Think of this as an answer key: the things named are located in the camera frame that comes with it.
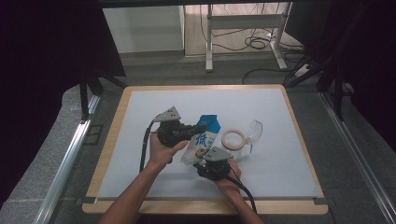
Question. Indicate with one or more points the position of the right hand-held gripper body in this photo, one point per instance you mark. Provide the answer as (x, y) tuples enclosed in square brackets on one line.
[(214, 169)]

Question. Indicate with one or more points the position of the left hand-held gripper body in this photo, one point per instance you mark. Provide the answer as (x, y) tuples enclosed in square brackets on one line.
[(169, 133)]

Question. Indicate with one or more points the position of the blue and white milk pouch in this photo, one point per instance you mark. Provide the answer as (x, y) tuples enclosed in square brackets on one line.
[(202, 141)]

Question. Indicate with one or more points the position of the person's right hand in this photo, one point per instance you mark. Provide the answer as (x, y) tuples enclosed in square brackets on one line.
[(229, 183)]

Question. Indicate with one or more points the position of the person's left hand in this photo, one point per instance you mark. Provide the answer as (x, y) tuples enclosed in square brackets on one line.
[(162, 154)]

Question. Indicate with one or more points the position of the wooden table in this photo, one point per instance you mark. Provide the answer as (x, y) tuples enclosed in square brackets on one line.
[(199, 207)]

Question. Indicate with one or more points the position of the black tripod stand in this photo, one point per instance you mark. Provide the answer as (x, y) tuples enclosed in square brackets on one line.
[(84, 99)]

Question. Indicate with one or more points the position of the white power strip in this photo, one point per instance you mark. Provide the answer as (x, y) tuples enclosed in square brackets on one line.
[(302, 70)]

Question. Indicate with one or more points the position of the black metal stand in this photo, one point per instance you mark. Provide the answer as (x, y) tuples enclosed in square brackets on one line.
[(337, 93)]

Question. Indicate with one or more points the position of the dark curtain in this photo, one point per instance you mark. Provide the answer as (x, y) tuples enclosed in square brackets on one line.
[(40, 62), (373, 62)]

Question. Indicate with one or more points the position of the aluminium floor rail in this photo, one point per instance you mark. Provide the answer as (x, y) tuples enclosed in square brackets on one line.
[(358, 158), (62, 174)]

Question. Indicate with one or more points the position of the white metal desk frame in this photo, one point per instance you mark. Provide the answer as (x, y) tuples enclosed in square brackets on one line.
[(243, 21)]

